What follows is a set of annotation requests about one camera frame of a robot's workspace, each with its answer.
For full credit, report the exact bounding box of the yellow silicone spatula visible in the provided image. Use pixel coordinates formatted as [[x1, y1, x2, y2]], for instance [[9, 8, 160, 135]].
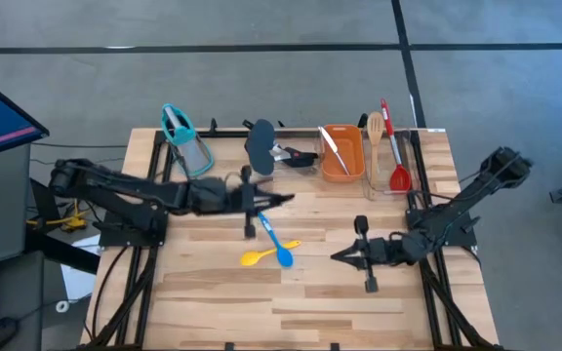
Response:
[[239, 239, 303, 268]]

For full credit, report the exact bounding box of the red silicone spoon metal handle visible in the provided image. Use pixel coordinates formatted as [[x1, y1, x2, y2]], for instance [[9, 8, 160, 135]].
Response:
[[379, 97, 414, 193]]

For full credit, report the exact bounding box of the white paper sheet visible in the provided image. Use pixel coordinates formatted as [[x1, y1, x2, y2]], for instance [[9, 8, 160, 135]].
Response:
[[60, 235, 102, 304]]

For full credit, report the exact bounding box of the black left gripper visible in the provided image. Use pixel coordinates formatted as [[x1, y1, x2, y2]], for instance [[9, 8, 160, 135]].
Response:
[[185, 165, 297, 240]]

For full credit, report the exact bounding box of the yellow cable bundle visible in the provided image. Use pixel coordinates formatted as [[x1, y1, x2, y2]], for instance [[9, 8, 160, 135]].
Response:
[[25, 198, 89, 234]]

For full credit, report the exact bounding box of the clear plastic bin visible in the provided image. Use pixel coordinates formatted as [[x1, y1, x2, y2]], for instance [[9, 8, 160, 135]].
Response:
[[362, 127, 419, 197], [267, 128, 323, 176]]

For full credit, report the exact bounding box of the silver butter knife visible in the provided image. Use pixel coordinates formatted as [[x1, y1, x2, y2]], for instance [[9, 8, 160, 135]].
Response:
[[317, 126, 351, 176]]

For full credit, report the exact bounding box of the dark grey round double turner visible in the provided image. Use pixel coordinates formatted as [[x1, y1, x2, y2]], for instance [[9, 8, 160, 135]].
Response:
[[243, 118, 320, 177]]

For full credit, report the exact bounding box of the wooden slotted spatula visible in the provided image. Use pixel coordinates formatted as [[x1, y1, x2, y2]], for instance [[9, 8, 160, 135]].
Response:
[[365, 110, 386, 190]]

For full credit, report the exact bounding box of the black aluminium table frame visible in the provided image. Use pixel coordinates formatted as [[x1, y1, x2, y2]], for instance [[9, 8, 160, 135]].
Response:
[[81, 118, 502, 351]]

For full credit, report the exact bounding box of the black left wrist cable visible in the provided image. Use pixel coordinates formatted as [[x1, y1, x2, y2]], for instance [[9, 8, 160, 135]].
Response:
[[222, 169, 244, 191]]

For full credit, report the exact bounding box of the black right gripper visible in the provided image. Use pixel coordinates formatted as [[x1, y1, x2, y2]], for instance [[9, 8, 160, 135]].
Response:
[[330, 214, 407, 294]]

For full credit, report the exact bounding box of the orange plastic bin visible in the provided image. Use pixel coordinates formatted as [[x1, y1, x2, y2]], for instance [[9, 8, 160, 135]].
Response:
[[319, 123, 367, 184]]

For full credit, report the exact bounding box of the steel box grater teal trim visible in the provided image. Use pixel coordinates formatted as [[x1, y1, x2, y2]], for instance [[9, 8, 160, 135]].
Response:
[[159, 102, 216, 178]]

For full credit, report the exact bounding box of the blue silicone spatula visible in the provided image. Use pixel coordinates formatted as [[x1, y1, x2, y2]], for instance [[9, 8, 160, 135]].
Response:
[[257, 212, 295, 269]]

